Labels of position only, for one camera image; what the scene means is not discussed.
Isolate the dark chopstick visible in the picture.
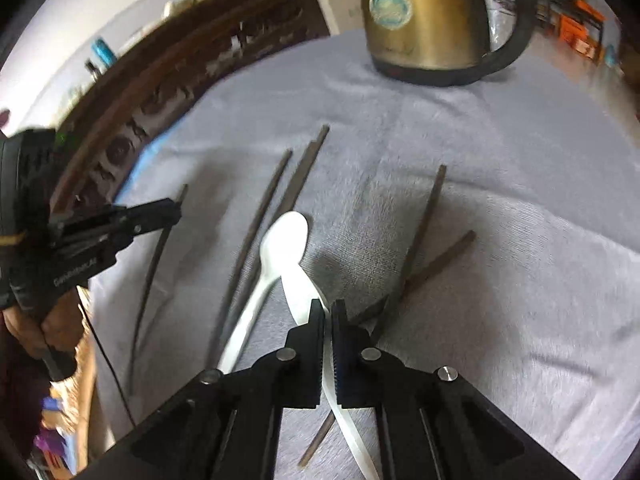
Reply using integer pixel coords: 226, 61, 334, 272
232, 125, 330, 320
371, 165, 447, 346
206, 150, 293, 368
124, 183, 189, 396
297, 230, 476, 468

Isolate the white plastic spoon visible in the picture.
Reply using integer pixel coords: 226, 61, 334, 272
216, 211, 309, 374
281, 266, 380, 479

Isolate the person's left hand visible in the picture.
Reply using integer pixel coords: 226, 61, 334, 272
2, 289, 84, 359

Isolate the dark carved wooden chair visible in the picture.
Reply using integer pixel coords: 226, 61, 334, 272
50, 0, 329, 214

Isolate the grey towel cloth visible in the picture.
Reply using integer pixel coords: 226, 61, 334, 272
91, 32, 639, 479

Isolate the brass electric kettle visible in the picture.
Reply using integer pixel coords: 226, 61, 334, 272
361, 0, 535, 87

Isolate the black cable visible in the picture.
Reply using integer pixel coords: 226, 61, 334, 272
74, 286, 138, 428

